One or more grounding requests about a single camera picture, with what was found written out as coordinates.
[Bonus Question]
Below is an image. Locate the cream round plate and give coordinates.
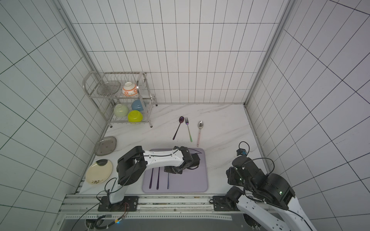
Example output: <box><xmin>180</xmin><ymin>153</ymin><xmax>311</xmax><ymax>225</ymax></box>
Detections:
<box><xmin>85</xmin><ymin>159</ymin><xmax>113</xmax><ymax>185</ymax></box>

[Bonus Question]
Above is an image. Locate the grey glass plate on table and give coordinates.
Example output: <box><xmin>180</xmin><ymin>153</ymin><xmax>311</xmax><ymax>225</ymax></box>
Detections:
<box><xmin>93</xmin><ymin>136</ymin><xmax>117</xmax><ymax>157</ymax></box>

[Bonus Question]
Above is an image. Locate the silver spoon pink handle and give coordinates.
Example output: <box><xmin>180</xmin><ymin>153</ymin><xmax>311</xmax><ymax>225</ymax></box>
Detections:
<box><xmin>197</xmin><ymin>121</ymin><xmax>204</xmax><ymax>147</ymax></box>

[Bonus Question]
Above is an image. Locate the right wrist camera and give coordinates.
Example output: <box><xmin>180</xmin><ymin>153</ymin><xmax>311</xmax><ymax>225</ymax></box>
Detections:
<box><xmin>237</xmin><ymin>148</ymin><xmax>248</xmax><ymax>156</ymax></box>

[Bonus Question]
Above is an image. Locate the dark purple fork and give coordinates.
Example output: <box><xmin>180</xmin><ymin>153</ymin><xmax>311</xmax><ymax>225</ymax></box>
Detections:
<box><xmin>149</xmin><ymin>169</ymin><xmax>154</xmax><ymax>189</ymax></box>

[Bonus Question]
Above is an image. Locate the dark purple spoon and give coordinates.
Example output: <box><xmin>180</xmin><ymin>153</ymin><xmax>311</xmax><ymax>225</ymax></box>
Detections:
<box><xmin>156</xmin><ymin>167</ymin><xmax>161</xmax><ymax>190</ymax></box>

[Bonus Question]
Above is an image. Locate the pale green bowl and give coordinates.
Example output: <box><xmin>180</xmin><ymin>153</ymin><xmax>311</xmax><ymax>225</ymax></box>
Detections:
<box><xmin>113</xmin><ymin>104</ymin><xmax>130</xmax><ymax>117</ymax></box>

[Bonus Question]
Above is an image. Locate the lilac rectangular placemat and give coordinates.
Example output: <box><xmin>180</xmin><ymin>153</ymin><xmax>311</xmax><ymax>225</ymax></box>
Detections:
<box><xmin>142</xmin><ymin>148</ymin><xmax>209</xmax><ymax>193</ymax></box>

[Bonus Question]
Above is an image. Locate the steel two-tier dish rack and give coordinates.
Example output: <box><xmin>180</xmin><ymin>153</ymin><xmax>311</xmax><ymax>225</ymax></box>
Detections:
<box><xmin>82</xmin><ymin>71</ymin><xmax>158</xmax><ymax>127</ymax></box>

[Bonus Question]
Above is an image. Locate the clear glass plate in rack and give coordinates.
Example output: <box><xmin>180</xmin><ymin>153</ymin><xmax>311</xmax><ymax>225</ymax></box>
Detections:
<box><xmin>97</xmin><ymin>81</ymin><xmax>121</xmax><ymax>96</ymax></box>

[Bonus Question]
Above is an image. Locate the white orange patterned bowl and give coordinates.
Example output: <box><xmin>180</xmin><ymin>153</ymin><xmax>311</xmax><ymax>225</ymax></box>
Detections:
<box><xmin>122</xmin><ymin>81</ymin><xmax>138</xmax><ymax>97</ymax></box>

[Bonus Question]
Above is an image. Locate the purple magenta spoon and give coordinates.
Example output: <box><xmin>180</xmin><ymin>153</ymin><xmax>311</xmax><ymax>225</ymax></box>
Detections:
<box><xmin>172</xmin><ymin>116</ymin><xmax>185</xmax><ymax>140</ymax></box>

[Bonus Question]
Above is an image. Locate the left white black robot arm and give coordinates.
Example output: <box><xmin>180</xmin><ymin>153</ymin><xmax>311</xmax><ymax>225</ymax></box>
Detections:
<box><xmin>98</xmin><ymin>146</ymin><xmax>200</xmax><ymax>211</ymax></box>

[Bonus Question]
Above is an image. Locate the blue bowl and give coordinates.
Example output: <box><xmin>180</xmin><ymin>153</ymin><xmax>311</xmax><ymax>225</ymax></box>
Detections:
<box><xmin>131</xmin><ymin>100</ymin><xmax>144</xmax><ymax>112</ymax></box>

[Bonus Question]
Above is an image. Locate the rainbow fork green handle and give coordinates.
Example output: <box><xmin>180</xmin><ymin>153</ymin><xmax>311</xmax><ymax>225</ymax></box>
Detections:
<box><xmin>185</xmin><ymin>117</ymin><xmax>193</xmax><ymax>142</ymax></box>

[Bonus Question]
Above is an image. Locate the aluminium mounting rail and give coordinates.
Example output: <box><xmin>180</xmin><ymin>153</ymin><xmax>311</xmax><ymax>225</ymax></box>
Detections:
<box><xmin>56</xmin><ymin>194</ymin><xmax>242</xmax><ymax>225</ymax></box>

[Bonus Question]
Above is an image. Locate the lime green bowl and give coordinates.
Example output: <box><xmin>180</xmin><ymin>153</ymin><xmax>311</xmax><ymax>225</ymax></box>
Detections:
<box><xmin>127</xmin><ymin>110</ymin><xmax>144</xmax><ymax>123</ymax></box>

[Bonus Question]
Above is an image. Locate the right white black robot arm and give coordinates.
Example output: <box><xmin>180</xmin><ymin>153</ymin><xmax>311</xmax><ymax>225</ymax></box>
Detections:
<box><xmin>210</xmin><ymin>155</ymin><xmax>315</xmax><ymax>231</ymax></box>

